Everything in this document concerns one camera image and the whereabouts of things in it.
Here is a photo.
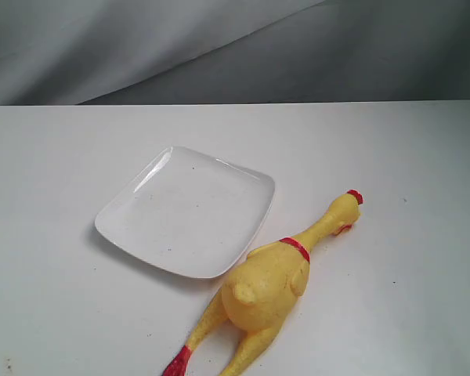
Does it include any white square plate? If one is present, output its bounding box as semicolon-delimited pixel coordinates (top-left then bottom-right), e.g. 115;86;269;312
95;146;276;279

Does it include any grey backdrop cloth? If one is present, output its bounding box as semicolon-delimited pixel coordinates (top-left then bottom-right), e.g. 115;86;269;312
0;1;470;105

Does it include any yellow rubber chicken toy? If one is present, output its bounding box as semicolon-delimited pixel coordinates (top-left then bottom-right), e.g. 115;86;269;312
163;190;363;375

